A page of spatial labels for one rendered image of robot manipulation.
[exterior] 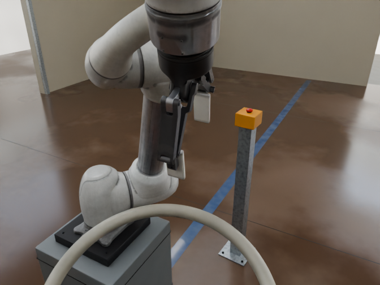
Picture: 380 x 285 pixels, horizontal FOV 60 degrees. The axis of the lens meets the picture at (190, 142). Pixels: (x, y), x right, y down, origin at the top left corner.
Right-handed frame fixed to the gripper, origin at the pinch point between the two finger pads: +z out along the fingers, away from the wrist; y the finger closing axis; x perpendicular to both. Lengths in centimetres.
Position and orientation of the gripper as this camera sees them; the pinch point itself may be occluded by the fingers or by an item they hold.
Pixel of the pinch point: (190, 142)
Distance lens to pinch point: 57.7
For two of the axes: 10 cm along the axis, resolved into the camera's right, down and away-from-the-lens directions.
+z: 0.3, 6.5, 7.6
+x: 9.4, 2.3, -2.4
